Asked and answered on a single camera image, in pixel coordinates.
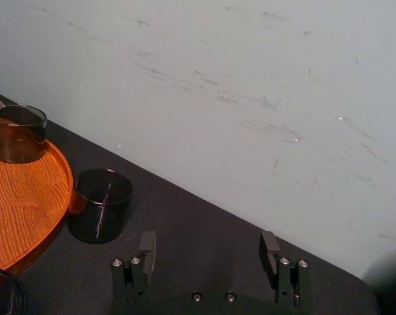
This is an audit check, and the smoky glass with spout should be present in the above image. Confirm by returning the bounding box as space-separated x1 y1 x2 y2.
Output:
0 97 48 164

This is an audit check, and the smoky dark glass tumbler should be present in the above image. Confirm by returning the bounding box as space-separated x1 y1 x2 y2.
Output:
68 168 134 244
0 267 28 315

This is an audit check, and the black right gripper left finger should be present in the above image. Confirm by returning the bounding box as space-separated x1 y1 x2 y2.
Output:
110 230 157 308

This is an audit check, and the black table cloth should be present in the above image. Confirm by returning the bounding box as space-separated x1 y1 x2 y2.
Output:
0 87 379 315

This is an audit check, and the round orange wooden tray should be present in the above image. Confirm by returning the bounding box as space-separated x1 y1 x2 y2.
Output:
0 139 74 280

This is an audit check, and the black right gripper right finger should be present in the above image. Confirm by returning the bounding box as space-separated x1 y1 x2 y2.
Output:
259 230 311 308

